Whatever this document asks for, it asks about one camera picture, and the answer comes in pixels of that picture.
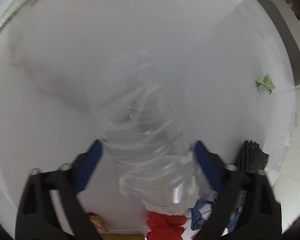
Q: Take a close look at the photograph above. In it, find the blue paper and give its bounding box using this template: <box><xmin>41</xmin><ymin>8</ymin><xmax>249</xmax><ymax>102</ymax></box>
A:
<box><xmin>191</xmin><ymin>200</ymin><xmax>215</xmax><ymax>231</ymax></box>

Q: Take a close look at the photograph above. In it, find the brown foil wrapper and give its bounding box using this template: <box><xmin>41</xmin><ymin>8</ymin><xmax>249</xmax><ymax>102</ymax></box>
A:
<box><xmin>87</xmin><ymin>212</ymin><xmax>109</xmax><ymax>233</ymax></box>

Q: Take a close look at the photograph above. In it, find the clear plastic bag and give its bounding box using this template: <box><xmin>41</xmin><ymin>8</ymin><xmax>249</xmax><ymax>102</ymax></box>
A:
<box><xmin>85</xmin><ymin>50</ymin><xmax>200</xmax><ymax>216</ymax></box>

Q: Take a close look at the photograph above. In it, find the green white wrapper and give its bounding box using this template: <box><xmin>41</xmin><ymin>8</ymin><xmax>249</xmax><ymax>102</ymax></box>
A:
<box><xmin>256</xmin><ymin>74</ymin><xmax>276</xmax><ymax>95</ymax></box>

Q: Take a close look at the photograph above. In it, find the blue printed carton box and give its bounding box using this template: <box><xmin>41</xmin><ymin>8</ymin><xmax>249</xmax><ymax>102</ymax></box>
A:
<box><xmin>226</xmin><ymin>209</ymin><xmax>241</xmax><ymax>233</ymax></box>

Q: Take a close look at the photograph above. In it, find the red paper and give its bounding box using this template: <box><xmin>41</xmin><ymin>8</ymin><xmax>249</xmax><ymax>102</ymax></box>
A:
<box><xmin>146</xmin><ymin>212</ymin><xmax>187</xmax><ymax>240</ymax></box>

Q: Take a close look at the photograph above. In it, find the black foam net sleeve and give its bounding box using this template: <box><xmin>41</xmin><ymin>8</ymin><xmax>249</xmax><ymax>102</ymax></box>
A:
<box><xmin>232</xmin><ymin>140</ymin><xmax>269</xmax><ymax>217</ymax></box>

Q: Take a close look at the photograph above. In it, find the grey dining chair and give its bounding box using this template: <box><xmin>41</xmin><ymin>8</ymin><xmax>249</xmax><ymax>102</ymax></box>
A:
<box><xmin>257</xmin><ymin>0</ymin><xmax>300</xmax><ymax>86</ymax></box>

